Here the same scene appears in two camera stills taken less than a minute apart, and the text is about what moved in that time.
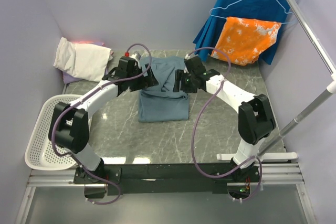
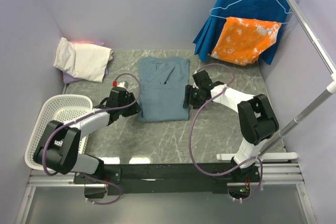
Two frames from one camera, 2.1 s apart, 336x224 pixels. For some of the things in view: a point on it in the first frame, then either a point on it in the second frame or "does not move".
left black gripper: [146, 82] → [135, 108]
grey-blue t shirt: [159, 103] does not move
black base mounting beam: [168, 178] does not move
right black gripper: [179, 76] → [189, 91]
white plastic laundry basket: [40, 153] does not move
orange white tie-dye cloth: [243, 40] does not move
